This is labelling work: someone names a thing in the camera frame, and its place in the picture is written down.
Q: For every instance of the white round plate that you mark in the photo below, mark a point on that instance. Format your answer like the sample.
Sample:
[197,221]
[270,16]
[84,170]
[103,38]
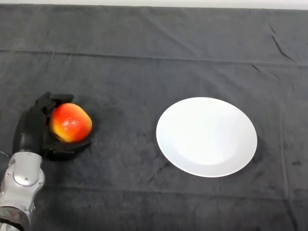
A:
[205,137]

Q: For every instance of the black cloth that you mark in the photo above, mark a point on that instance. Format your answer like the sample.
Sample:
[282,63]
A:
[144,72]

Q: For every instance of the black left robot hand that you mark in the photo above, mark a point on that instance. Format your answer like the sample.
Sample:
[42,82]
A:
[31,130]

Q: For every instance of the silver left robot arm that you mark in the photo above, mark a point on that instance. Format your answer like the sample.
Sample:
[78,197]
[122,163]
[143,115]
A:
[20,183]

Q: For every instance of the red yellow apple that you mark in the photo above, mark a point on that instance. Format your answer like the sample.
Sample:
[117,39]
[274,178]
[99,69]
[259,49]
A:
[71,122]

